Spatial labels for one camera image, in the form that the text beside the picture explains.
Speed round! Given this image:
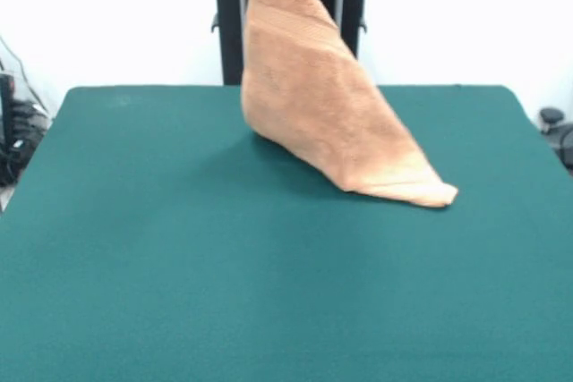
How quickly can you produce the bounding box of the tan terry towel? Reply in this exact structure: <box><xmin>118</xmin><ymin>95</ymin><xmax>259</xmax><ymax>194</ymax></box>
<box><xmin>240</xmin><ymin>0</ymin><xmax>460</xmax><ymax>210</ymax></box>

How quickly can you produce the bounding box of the grey swivel chair base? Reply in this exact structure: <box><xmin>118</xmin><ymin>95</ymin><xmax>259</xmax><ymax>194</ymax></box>
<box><xmin>539</xmin><ymin>106</ymin><xmax>573</xmax><ymax>173</ymax></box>

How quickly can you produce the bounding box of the dark green table cloth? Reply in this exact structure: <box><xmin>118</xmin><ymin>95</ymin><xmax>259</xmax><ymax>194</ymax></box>
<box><xmin>0</xmin><ymin>83</ymin><xmax>573</xmax><ymax>382</ymax></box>

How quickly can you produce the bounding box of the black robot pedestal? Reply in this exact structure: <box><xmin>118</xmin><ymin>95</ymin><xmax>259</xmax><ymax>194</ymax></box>
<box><xmin>196</xmin><ymin>0</ymin><xmax>389</xmax><ymax>87</ymax></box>

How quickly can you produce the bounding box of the heap of black cables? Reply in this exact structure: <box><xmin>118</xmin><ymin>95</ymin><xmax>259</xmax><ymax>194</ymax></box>
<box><xmin>0</xmin><ymin>99</ymin><xmax>50</xmax><ymax>186</ymax></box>

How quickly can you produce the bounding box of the black upright post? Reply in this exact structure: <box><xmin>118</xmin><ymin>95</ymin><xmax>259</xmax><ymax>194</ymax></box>
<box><xmin>0</xmin><ymin>72</ymin><xmax>15</xmax><ymax>150</ymax></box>

